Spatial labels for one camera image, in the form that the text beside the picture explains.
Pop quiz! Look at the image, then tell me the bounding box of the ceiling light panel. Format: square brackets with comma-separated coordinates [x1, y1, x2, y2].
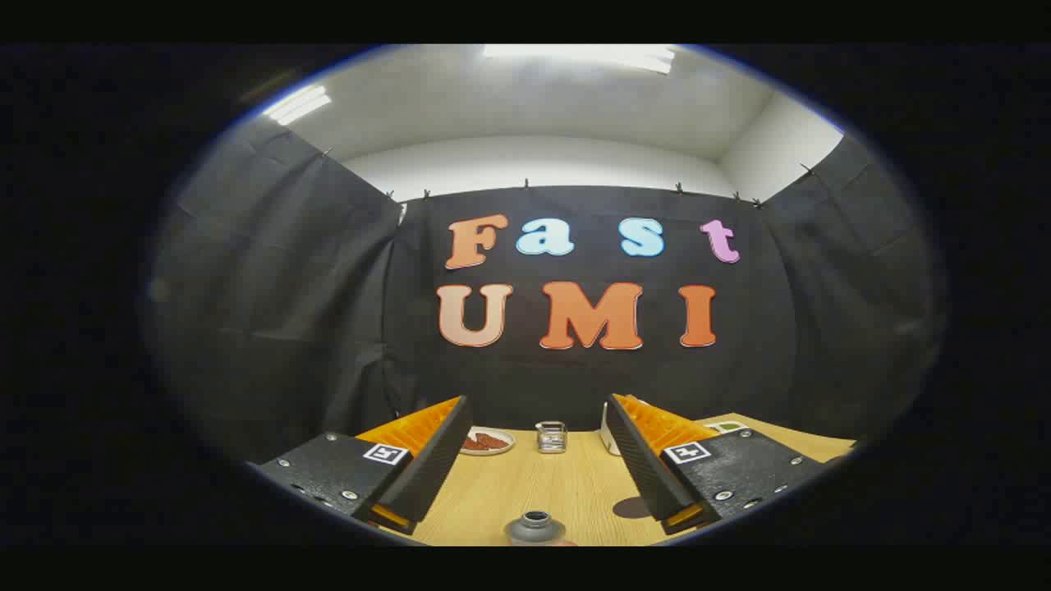
[263, 85, 333, 126]
[483, 44, 676, 75]

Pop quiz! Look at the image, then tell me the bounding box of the silver juice bottle red label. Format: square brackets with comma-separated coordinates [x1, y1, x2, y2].
[504, 510, 569, 547]

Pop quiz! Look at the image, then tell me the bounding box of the black backdrop cloth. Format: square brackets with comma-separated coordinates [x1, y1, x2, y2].
[148, 115, 945, 465]

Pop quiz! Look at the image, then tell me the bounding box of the white toaster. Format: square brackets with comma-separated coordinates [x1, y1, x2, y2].
[599, 401, 622, 456]

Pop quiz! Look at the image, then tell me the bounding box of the white round plate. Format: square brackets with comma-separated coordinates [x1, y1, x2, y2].
[460, 427, 516, 456]

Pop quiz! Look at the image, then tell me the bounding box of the wooden table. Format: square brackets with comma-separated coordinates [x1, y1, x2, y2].
[402, 413, 859, 547]

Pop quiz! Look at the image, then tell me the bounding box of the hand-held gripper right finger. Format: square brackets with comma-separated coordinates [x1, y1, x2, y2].
[605, 393, 826, 536]

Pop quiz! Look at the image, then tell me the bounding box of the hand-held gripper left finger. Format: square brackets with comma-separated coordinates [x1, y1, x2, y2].
[255, 395, 473, 536]

